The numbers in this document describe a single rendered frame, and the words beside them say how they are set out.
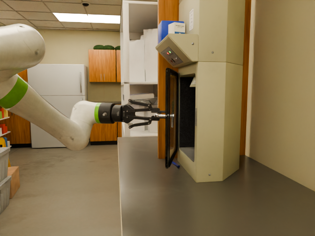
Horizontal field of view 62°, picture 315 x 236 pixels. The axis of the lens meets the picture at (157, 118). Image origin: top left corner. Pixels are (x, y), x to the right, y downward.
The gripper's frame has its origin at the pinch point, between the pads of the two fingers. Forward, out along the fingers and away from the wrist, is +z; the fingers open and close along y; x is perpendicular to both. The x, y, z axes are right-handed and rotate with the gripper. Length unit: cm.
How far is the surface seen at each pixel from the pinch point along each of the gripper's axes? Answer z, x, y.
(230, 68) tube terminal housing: 28.6, 0.1, 19.1
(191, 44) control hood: 13.4, -9.3, 27.1
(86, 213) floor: -103, 133, -120
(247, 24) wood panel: 39, 40, 44
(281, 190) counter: 47, -10, -26
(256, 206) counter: 36, -26, -26
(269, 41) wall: 48, 29, 33
